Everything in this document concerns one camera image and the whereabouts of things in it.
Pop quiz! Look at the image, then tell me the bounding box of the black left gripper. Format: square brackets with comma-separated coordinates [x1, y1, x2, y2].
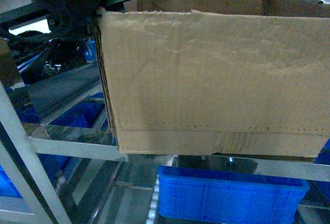
[5, 0, 166, 42]

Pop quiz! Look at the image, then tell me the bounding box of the brown cardboard box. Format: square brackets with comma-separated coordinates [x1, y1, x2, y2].
[94, 0, 329, 158]

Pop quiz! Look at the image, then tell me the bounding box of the blue plastic bin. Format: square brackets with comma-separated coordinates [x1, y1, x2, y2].
[157, 166, 309, 223]
[50, 92, 105, 128]

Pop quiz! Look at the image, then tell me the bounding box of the metal shelf frame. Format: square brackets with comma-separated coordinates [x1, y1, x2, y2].
[0, 61, 330, 224]

